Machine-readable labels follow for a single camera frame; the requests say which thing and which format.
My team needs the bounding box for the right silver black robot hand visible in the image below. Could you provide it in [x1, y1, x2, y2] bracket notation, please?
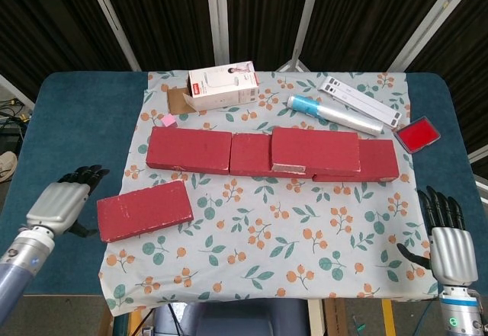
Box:
[396, 186, 480, 286]

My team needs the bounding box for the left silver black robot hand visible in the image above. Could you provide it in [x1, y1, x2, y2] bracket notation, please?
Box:
[25, 164, 111, 239]

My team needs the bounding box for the red brick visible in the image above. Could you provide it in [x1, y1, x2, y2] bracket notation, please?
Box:
[230, 132, 316, 179]
[311, 139, 400, 183]
[96, 180, 194, 244]
[146, 126, 233, 176]
[269, 126, 362, 176]

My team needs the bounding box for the beige shoe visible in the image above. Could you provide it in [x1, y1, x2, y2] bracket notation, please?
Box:
[0, 151, 18, 184]

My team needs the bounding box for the blue felt table cover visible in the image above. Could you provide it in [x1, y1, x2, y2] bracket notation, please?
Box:
[0, 71, 488, 297]

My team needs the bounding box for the red ink pad case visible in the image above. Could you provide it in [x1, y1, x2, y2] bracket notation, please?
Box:
[392, 114, 443, 155]

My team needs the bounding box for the brown cardboard carton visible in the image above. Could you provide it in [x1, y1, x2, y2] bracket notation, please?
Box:
[323, 298, 348, 336]

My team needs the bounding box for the brown cardboard piece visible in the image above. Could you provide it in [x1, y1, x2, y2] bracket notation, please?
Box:
[166, 86, 197, 116]

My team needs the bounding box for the slim white long box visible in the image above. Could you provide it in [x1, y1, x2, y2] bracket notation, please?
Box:
[322, 75, 404, 122]
[318, 84, 401, 128]

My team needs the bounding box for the blue and clear film roll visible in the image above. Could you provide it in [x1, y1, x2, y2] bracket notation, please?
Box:
[287, 94, 384, 136]

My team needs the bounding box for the floral print tablecloth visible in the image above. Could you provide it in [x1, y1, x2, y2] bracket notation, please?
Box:
[98, 69, 439, 317]

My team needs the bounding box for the white product carton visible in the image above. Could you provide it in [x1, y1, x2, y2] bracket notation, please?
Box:
[182, 60, 261, 111]

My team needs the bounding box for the grey-blue robot torso base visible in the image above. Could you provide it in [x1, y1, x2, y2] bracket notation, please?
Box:
[152, 299, 310, 336]

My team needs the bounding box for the dark pleated curtain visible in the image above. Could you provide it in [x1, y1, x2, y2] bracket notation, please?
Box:
[0, 0, 488, 154]

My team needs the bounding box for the white metal frame pole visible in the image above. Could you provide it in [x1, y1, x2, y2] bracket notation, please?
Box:
[388, 0, 477, 72]
[204, 0, 230, 66]
[82, 0, 143, 72]
[276, 0, 333, 72]

